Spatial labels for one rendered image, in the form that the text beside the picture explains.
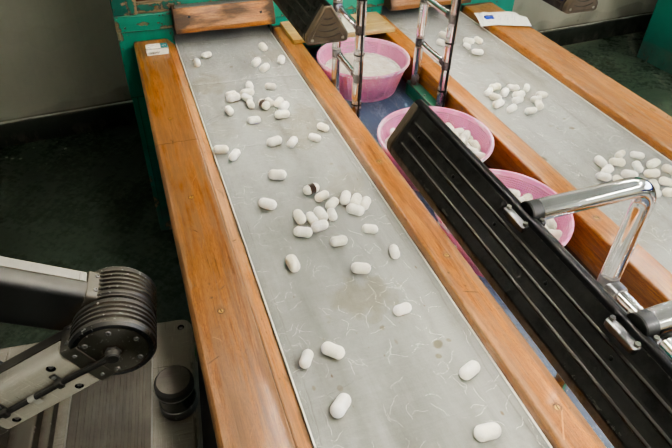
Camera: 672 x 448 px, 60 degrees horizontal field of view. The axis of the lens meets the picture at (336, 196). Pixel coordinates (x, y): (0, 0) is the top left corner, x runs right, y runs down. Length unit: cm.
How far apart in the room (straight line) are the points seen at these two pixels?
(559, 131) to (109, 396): 116
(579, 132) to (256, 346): 97
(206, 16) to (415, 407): 129
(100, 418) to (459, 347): 68
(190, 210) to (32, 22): 175
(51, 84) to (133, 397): 188
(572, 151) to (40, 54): 217
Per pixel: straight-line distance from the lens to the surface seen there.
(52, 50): 280
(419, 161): 72
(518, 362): 92
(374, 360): 91
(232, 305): 95
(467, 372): 89
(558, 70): 177
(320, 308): 97
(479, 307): 97
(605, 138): 154
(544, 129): 151
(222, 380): 86
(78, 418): 124
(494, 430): 85
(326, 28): 107
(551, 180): 128
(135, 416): 121
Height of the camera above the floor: 147
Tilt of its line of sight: 38 degrees down
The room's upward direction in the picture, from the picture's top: 2 degrees clockwise
